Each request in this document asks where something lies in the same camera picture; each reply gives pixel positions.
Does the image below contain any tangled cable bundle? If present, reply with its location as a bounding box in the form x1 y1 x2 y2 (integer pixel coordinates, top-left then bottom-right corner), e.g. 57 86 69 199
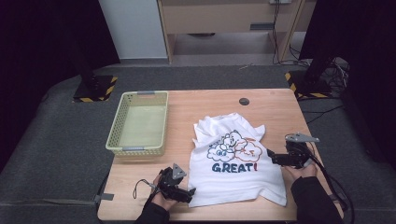
323 57 351 91

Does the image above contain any black hanging cable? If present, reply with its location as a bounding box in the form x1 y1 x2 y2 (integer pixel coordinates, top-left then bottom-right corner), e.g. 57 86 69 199
272 0 282 65

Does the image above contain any person's left hand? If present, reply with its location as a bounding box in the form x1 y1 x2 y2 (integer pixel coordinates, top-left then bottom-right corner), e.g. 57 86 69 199
150 173 179 212

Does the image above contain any person's right hand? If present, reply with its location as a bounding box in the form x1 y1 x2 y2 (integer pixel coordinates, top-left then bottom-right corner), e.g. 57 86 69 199
281 148 319 182

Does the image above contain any pale yellow plastic basket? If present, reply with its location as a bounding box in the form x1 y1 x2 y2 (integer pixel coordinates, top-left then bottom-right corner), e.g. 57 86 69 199
105 90 170 158

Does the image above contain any right hand-held gripper cable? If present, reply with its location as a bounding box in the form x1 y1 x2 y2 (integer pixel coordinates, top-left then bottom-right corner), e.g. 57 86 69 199
305 143 357 217

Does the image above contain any black floor cable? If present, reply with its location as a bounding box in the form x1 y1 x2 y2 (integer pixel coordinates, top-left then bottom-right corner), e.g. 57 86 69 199
305 105 346 125

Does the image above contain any black stand with striped base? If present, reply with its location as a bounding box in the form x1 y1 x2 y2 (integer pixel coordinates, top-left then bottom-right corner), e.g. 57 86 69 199
284 55 333 100
72 46 119 104

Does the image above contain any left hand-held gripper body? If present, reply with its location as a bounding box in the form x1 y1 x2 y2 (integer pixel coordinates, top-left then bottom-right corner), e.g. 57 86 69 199
157 162 189 201

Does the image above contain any grey drawer handle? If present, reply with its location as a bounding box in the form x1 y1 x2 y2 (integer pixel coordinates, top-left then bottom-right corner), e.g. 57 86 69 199
249 21 276 32

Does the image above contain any hand-held gripper cable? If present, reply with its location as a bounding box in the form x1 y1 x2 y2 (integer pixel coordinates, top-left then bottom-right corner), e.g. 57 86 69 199
132 178 158 201
305 143 357 217

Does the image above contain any white printed t-shirt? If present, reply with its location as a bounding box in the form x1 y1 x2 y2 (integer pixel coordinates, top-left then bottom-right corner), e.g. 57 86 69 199
187 112 289 209

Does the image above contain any light wooden desk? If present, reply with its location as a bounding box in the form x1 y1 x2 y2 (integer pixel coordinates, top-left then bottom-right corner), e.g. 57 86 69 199
156 0 318 63

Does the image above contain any left hand-held gripper cable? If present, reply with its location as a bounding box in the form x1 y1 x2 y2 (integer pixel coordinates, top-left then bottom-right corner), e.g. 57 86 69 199
132 178 158 201

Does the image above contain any black curtain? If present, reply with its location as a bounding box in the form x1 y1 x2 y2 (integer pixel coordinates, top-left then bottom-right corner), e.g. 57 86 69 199
298 0 396 171
0 0 121 171

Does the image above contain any white panel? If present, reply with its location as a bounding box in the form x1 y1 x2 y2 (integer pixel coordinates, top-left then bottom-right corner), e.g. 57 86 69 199
97 0 169 61

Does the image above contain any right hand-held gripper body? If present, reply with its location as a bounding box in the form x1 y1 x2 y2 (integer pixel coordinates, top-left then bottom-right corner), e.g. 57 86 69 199
284 132 321 170

